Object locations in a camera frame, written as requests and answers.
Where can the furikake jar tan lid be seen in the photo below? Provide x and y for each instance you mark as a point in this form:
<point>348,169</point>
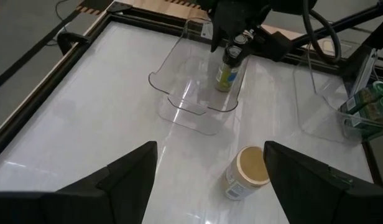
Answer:
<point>247,174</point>

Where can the green-lid spice jar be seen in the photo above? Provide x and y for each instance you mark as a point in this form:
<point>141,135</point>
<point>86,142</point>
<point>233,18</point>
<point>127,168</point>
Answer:
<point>375,121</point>
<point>362,99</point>

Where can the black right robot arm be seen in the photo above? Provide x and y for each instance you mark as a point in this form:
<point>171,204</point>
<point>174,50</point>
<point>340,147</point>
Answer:
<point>294,6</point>

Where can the striped hazard tape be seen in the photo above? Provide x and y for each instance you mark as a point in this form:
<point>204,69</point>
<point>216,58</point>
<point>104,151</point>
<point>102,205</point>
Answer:
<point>89,10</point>

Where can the clear plastic bin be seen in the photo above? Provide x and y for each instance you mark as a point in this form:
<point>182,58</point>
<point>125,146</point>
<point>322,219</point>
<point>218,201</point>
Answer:
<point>319,118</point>
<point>191,102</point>

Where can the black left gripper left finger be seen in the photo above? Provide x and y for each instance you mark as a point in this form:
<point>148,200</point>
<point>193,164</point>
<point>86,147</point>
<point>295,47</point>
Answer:
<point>85,202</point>

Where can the black table frame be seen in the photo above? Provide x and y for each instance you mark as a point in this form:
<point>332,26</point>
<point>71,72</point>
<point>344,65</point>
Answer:
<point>39,97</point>

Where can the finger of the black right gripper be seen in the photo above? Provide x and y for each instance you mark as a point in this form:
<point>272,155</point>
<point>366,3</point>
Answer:
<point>272,46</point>
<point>217,35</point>

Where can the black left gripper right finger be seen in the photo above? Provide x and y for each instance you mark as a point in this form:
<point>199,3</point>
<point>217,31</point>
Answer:
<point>319,199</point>

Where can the wooden table base board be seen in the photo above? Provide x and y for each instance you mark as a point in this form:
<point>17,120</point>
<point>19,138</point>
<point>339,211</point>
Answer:
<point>166,7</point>

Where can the black frame bracket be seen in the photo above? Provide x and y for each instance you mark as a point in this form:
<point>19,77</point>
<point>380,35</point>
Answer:
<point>70,37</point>

